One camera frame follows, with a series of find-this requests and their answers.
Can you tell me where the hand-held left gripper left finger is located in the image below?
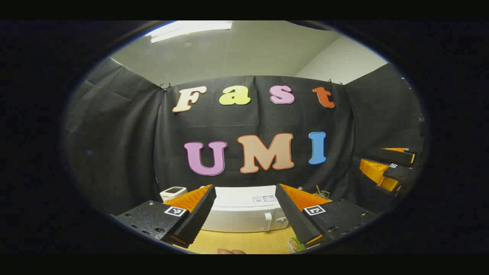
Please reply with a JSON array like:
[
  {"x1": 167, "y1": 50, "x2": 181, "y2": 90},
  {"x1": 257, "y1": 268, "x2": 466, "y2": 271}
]
[{"x1": 115, "y1": 184, "x2": 217, "y2": 249}]

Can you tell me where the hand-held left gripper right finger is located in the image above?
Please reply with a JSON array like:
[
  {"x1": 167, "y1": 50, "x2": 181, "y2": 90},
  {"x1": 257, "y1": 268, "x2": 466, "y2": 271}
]
[{"x1": 275, "y1": 183, "x2": 379, "y2": 247}]

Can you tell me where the white microwave oven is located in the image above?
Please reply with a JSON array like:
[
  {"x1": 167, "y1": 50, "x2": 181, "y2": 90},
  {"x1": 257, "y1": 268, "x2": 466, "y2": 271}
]
[{"x1": 199, "y1": 186, "x2": 290, "y2": 233}]

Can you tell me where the white toaster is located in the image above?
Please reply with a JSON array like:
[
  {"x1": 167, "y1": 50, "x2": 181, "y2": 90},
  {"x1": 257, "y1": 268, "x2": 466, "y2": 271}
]
[{"x1": 160, "y1": 186, "x2": 188, "y2": 202}]

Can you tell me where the ceiling light panel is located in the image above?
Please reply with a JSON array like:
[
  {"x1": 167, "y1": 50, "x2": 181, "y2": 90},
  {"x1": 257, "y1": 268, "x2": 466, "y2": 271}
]
[{"x1": 145, "y1": 21, "x2": 233, "y2": 43}]

